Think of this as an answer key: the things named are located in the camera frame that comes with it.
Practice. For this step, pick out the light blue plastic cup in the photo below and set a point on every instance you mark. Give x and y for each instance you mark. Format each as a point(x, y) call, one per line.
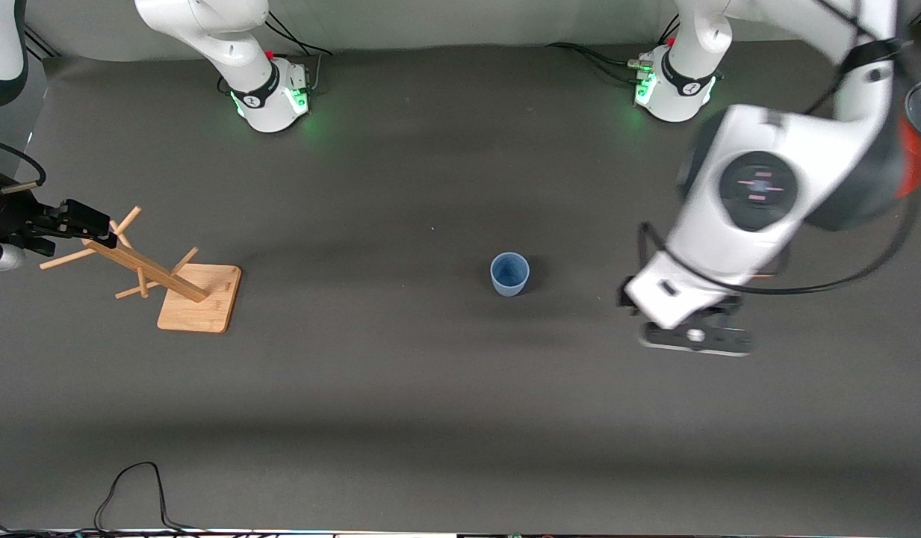
point(509, 275)

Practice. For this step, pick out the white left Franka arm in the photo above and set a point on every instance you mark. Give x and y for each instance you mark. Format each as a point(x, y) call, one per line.
point(759, 187)

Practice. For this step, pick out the wooden mug tree rack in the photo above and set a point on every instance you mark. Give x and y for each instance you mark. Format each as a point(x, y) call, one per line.
point(199, 302)

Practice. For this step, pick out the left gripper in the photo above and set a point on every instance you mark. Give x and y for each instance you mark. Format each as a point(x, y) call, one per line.
point(624, 295)

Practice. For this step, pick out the orange can with grey lid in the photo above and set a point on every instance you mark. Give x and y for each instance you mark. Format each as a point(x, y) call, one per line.
point(919, 164)

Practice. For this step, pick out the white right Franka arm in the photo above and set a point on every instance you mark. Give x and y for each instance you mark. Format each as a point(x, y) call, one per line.
point(243, 60)

